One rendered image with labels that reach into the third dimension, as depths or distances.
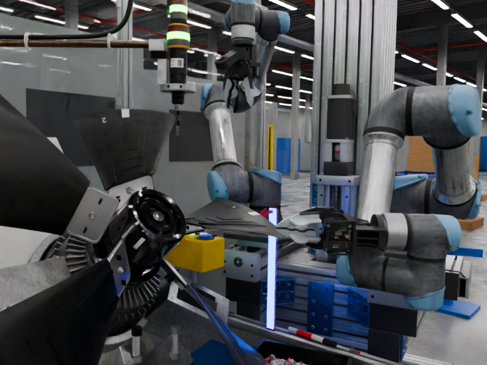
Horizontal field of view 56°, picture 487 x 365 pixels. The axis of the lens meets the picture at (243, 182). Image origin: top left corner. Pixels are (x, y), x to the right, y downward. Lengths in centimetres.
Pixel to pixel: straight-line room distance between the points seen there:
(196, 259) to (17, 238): 52
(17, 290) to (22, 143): 24
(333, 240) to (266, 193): 73
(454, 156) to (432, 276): 36
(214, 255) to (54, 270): 60
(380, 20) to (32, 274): 135
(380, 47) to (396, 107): 62
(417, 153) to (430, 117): 787
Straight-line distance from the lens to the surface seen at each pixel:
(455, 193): 140
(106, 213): 85
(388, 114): 112
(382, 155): 109
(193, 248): 135
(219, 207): 110
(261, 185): 162
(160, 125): 105
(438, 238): 98
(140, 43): 95
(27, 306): 65
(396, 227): 95
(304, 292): 161
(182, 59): 92
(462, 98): 111
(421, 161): 893
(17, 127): 84
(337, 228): 91
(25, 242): 104
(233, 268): 156
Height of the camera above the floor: 135
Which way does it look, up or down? 4 degrees down
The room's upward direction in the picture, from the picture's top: 1 degrees clockwise
